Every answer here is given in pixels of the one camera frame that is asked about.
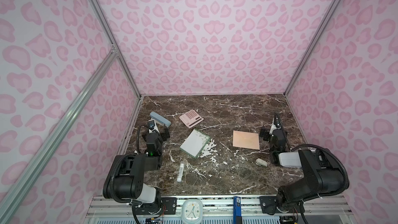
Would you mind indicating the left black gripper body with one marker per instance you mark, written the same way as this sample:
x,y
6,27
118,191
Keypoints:
x,y
157,132

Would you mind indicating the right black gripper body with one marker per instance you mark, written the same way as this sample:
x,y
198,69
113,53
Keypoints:
x,y
274,132

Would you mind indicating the peach paper envelope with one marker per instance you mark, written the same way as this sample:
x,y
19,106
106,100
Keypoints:
x,y
246,140

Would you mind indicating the green bordered floral letter card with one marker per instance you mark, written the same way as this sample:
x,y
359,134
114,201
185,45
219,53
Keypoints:
x,y
195,143

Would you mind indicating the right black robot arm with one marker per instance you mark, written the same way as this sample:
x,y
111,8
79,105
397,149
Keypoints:
x,y
323,173

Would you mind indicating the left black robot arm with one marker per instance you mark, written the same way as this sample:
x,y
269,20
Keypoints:
x,y
125,180

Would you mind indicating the grey blue stapler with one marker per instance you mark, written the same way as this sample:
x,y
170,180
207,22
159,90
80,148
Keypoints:
x,y
160,119

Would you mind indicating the small beige eraser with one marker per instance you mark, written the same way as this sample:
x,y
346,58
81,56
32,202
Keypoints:
x,y
261,162

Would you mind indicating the pink calculator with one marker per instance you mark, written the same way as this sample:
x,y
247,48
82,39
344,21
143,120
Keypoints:
x,y
191,118

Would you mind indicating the white glue stick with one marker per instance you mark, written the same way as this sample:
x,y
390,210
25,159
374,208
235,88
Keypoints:
x,y
180,172

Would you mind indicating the white analog clock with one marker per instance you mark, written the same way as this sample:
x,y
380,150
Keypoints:
x,y
192,211

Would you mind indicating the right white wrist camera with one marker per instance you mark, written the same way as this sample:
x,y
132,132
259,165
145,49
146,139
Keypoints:
x,y
274,126

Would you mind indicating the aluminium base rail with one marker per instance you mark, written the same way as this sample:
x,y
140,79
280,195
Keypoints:
x,y
218,209

